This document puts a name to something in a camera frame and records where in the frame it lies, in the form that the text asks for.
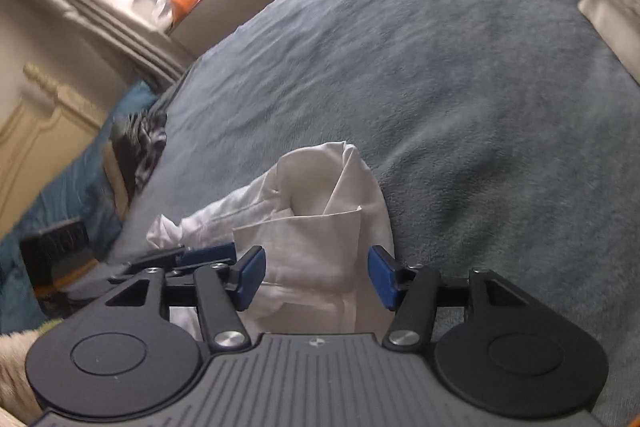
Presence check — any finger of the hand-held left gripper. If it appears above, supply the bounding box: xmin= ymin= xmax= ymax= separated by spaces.
xmin=121 ymin=242 xmax=237 ymax=276

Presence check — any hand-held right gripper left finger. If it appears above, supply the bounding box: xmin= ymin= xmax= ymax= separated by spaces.
xmin=104 ymin=245 xmax=267 ymax=354

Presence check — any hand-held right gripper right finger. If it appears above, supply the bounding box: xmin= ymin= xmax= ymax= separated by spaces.
xmin=367 ymin=245 xmax=531 ymax=351

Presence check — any white shirt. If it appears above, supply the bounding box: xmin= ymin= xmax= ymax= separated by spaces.
xmin=146 ymin=140 xmax=396 ymax=336

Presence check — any blue pillow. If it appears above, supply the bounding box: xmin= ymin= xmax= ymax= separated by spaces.
xmin=0 ymin=81 xmax=162 ymax=334

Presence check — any tan cushion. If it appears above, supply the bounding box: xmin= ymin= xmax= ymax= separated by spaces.
xmin=102 ymin=141 xmax=132 ymax=219

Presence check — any cream wooden headboard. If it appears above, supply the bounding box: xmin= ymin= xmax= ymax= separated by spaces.
xmin=0 ymin=64 xmax=109 ymax=239

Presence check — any black cushion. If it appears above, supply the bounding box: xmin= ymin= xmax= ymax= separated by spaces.
xmin=112 ymin=131 xmax=142 ymax=198

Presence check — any dark plaid shirt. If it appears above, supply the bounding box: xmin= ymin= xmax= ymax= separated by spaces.
xmin=112 ymin=110 xmax=169 ymax=188

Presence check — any shaggy cream rug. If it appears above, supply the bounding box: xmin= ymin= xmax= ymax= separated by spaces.
xmin=0 ymin=320 xmax=45 ymax=424

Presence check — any beige curtain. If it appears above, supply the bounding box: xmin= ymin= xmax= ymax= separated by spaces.
xmin=0 ymin=0 xmax=197 ymax=88

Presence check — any folded cream cloth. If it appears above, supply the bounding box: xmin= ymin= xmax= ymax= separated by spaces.
xmin=577 ymin=0 xmax=640 ymax=86

